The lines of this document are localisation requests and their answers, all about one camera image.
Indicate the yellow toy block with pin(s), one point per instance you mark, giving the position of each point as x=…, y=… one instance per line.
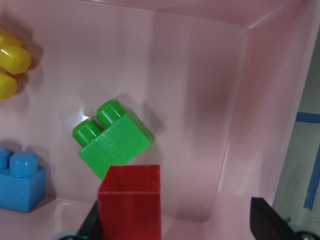
x=14, y=60

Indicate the green toy block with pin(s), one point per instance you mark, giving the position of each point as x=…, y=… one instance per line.
x=115, y=137

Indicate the blue toy block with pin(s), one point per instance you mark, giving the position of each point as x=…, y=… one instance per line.
x=22, y=180

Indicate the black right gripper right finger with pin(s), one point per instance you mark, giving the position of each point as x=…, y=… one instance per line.
x=266, y=224

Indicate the red toy block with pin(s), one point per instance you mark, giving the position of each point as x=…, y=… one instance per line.
x=129, y=203

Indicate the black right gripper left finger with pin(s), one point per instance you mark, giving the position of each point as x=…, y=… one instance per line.
x=90, y=228

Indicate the pink plastic box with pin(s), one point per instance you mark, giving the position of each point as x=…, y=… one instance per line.
x=217, y=82

